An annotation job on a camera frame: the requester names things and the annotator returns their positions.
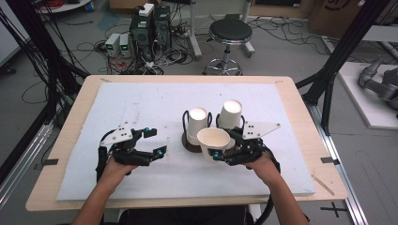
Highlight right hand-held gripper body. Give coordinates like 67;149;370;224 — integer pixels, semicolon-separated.
222;120;282;167

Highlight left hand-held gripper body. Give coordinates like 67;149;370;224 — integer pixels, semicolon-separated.
99;125;155;167

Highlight single white paper cup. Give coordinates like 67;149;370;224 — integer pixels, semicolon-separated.
196;127;237;164

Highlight dark brown double cup holder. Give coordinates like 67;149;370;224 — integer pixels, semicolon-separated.
181;110;246;154

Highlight person's left hand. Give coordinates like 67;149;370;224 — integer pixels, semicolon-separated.
103;155;139;186

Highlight person's right hand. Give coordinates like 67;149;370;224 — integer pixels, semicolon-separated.
243;152;282;186

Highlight white foam mat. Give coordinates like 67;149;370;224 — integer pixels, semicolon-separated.
55;82;316;202

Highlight short stack of paper cups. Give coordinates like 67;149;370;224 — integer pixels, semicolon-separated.
186;107;209;146

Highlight person's dark lap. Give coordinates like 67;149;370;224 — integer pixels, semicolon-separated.
102;204;253;225

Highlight thin wooden stick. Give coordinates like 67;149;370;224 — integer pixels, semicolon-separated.
311;173;336;197

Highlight grey power supply unit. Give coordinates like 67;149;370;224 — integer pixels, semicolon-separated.
104;32;122;58
118;33;132;58

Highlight black computer tower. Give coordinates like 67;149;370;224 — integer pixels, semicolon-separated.
129;12;155;62
152;5;173;52

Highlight grey metal stand leg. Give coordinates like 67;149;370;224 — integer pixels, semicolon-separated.
187;0;204;61
241;0;256;59

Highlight black round stool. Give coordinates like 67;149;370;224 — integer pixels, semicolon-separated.
202;18;254;76

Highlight black tape cross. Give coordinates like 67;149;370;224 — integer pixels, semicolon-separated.
319;202;349;218

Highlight white platform board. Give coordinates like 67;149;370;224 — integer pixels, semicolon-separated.
337;61;398;131

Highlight brown cardboard box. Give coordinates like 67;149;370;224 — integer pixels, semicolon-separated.
307;0;398;40

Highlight white round table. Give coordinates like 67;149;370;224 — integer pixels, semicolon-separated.
36;0;92;14

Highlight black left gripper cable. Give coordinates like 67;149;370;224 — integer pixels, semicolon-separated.
95;128;116;183

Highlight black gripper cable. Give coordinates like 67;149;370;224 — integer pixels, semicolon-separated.
253;147;283;225
95;128;116;183

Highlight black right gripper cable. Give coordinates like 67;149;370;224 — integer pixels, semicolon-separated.
253;147;283;225

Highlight tangle of floor cables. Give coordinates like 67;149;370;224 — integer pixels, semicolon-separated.
74;18;196;76

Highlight aluminium rail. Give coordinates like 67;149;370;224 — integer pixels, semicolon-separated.
306;101;371;225
0;122;54;208

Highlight loose black floor cables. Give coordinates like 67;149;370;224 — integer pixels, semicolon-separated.
250;16;372;65

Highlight white box with cable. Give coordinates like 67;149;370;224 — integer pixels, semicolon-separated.
137;3;156;18

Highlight black metal frame strut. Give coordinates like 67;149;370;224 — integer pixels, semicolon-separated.
295;0;392;136
0;0;91;129

